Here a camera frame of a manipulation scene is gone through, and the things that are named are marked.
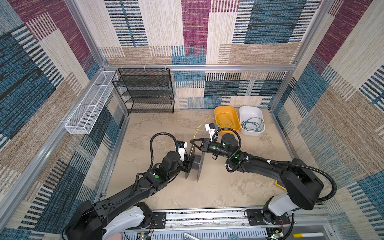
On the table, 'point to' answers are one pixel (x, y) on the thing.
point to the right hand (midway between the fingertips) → (190, 144)
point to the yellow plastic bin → (231, 110)
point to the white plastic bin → (247, 112)
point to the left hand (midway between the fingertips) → (192, 154)
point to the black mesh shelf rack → (146, 90)
